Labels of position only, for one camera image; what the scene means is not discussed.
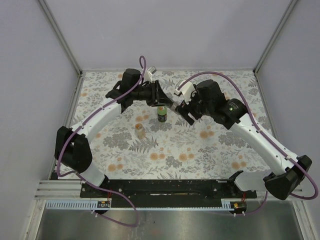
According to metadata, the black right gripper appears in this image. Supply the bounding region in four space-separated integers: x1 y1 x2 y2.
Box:
175 87 213 127

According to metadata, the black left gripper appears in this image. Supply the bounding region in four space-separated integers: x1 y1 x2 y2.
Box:
132 80 174 108

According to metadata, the green pill bottle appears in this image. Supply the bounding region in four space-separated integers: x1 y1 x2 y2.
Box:
157 106 167 123

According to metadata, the grey weekly pill organizer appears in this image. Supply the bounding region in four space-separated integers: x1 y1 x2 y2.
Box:
170 101 179 112

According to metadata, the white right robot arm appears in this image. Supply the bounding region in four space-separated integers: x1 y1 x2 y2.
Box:
174 79 312 200

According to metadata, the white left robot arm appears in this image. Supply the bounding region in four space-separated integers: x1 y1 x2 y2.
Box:
54 66 174 198

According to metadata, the clear pill bottle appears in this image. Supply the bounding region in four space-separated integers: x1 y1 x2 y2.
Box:
134 123 146 140

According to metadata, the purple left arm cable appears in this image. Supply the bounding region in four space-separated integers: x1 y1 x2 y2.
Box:
55 55 147 228

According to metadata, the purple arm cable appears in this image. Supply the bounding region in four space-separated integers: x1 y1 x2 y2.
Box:
55 55 147 228
176 71 318 217

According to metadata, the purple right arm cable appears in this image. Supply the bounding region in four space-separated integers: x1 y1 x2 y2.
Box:
176 71 318 217

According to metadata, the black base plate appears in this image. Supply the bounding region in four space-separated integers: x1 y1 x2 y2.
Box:
80 179 257 206

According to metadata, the white cable duct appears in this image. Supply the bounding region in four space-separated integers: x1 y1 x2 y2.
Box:
45 196 234 211

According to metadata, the left aluminium corner post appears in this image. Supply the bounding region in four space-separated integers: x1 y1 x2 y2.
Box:
36 0 83 76

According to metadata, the aluminium corner post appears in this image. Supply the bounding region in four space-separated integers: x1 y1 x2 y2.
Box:
36 0 83 76
253 0 300 76

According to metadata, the aluminium frame rail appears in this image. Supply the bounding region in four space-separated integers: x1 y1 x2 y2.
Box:
34 179 82 200

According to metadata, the right aluminium corner post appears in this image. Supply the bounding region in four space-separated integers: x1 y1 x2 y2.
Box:
253 0 300 76

